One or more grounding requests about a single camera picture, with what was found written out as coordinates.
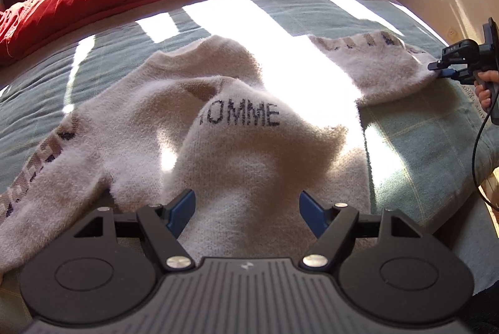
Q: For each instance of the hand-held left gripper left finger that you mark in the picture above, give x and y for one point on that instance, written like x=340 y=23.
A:
x=183 y=207

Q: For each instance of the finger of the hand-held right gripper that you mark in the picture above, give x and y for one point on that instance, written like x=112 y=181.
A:
x=456 y=75
x=462 y=55

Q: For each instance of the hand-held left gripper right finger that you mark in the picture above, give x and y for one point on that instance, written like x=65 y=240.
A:
x=312 y=211

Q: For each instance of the cream fluffy sweater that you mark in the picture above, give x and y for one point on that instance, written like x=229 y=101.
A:
x=241 y=154

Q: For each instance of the person's right hand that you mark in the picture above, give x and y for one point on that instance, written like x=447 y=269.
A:
x=485 y=78

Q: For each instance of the bed with green plaid sheet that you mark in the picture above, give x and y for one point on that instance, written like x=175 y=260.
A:
x=421 y=146

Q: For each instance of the white wall socket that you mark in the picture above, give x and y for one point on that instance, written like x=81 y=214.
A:
x=452 y=33

